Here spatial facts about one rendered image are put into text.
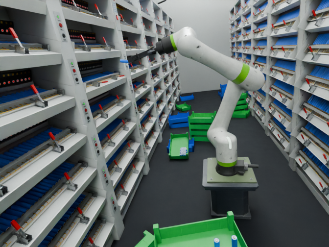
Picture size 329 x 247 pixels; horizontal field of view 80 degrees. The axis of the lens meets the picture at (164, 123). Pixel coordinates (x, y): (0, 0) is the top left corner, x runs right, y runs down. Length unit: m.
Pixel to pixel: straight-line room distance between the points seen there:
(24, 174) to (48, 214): 0.20
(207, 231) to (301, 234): 0.74
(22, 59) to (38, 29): 0.25
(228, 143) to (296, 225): 0.63
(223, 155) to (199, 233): 0.55
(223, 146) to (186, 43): 0.62
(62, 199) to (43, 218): 0.10
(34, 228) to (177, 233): 0.52
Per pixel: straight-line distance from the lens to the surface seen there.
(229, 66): 1.13
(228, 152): 1.25
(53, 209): 0.98
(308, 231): 1.52
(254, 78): 1.19
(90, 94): 1.16
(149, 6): 3.06
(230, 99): 1.35
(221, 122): 1.37
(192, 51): 1.06
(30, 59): 0.90
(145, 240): 1.16
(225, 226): 0.88
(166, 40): 1.20
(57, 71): 1.07
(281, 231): 1.47
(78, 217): 1.18
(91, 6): 1.76
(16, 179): 0.85
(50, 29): 1.06
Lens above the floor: 1.07
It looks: 19 degrees down
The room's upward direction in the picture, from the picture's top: 9 degrees counter-clockwise
